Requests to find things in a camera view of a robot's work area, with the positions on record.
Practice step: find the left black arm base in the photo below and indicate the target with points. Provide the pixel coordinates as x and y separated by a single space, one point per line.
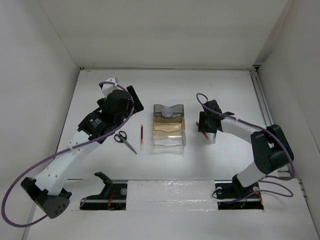
113 196

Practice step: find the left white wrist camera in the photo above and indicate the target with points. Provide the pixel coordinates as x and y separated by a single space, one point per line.
108 86

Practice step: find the clear plastic tray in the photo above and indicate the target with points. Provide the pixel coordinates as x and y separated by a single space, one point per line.
169 140

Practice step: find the aluminium rail right side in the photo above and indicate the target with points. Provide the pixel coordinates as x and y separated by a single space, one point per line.
265 112

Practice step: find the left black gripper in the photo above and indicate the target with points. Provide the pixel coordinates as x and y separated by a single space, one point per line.
137 106

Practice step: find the red pen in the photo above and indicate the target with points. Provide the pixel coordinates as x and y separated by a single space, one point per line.
141 137
205 135

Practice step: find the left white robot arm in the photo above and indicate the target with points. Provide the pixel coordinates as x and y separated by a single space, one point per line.
46 189

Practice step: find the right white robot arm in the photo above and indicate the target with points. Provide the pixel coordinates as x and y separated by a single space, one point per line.
270 148

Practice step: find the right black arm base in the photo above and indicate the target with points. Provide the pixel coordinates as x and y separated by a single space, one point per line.
230 195

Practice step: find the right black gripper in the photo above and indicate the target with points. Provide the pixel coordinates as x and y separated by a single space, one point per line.
202 126

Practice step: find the small clear clip jar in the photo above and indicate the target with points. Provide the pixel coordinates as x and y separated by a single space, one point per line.
167 112

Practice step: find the black handled scissors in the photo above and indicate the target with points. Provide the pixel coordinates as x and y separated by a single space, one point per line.
121 137

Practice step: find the grey smoked plastic tray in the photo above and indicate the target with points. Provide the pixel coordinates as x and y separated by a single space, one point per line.
178 110

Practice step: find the green pen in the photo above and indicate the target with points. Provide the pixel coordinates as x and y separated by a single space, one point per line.
214 138

